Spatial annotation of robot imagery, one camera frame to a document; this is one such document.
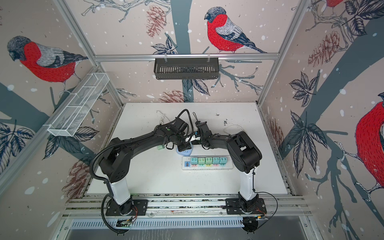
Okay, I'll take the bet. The blue square power socket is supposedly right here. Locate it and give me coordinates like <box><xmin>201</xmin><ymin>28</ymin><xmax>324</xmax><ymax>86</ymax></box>
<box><xmin>176</xmin><ymin>146</ymin><xmax>193</xmax><ymax>157</ymax></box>

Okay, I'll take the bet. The long white power strip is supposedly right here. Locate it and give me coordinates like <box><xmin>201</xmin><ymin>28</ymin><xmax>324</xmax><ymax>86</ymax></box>
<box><xmin>181</xmin><ymin>155</ymin><xmax>234</xmax><ymax>171</ymax></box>

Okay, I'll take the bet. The light green plug adapter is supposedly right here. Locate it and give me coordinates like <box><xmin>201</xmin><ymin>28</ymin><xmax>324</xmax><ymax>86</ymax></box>
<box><xmin>205</xmin><ymin>157</ymin><xmax>213</xmax><ymax>165</ymax></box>

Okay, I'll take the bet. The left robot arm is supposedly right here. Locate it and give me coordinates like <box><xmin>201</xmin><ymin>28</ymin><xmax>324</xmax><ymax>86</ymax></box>
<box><xmin>90</xmin><ymin>109</ymin><xmax>195</xmax><ymax>216</ymax></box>

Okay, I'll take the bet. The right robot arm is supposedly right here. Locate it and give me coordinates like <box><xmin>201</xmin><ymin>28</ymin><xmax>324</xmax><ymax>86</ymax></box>
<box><xmin>195</xmin><ymin>121</ymin><xmax>262</xmax><ymax>214</ymax></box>

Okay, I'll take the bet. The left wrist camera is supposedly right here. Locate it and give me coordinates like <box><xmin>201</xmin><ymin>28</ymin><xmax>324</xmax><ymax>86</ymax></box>
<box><xmin>190</xmin><ymin>131</ymin><xmax>201</xmax><ymax>142</ymax></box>

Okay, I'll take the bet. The black wall basket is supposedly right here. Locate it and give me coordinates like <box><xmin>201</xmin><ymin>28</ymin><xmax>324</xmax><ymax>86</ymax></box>
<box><xmin>154</xmin><ymin>58</ymin><xmax>220</xmax><ymax>80</ymax></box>

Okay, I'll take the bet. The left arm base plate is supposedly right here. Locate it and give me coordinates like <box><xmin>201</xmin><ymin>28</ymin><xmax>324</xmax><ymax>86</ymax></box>
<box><xmin>106</xmin><ymin>199</ymin><xmax>148</xmax><ymax>217</ymax></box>

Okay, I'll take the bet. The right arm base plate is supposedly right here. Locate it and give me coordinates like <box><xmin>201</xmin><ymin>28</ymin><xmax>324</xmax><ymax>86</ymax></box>
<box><xmin>223</xmin><ymin>198</ymin><xmax>267</xmax><ymax>215</ymax></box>

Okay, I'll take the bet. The white wire mesh shelf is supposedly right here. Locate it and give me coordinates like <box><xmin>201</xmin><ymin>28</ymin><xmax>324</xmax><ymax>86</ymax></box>
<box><xmin>48</xmin><ymin>73</ymin><xmax>110</xmax><ymax>137</ymax></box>

